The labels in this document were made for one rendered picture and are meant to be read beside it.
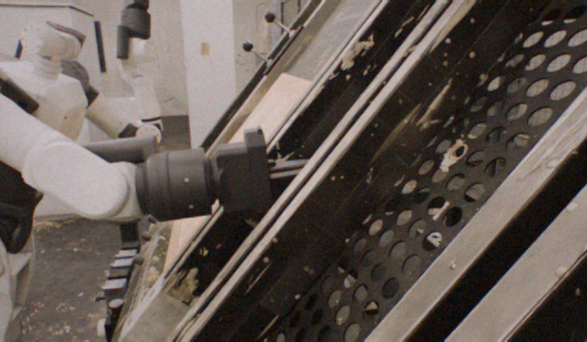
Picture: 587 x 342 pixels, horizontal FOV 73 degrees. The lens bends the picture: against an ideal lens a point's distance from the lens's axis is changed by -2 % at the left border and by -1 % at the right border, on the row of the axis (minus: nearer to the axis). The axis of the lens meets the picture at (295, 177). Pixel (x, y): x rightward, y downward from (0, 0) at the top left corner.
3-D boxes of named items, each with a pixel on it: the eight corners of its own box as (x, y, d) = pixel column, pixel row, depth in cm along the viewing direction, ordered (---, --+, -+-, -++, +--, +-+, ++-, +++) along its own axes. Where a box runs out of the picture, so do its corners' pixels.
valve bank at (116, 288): (123, 284, 147) (114, 225, 140) (162, 280, 150) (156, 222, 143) (84, 390, 101) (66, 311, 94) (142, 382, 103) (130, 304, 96)
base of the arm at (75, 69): (52, 127, 116) (15, 99, 110) (69, 107, 126) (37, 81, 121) (84, 97, 111) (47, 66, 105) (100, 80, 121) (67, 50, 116)
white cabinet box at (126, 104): (105, 144, 626) (99, 98, 604) (144, 142, 640) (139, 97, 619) (101, 151, 584) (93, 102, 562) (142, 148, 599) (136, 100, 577)
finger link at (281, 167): (314, 169, 53) (268, 176, 52) (309, 163, 56) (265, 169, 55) (313, 158, 52) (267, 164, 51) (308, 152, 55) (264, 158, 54)
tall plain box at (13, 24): (58, 190, 418) (25, 11, 365) (119, 185, 433) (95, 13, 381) (28, 224, 336) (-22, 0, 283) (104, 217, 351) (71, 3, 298)
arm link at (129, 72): (147, 39, 125) (158, 83, 129) (125, 42, 128) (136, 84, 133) (133, 41, 119) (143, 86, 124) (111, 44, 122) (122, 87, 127)
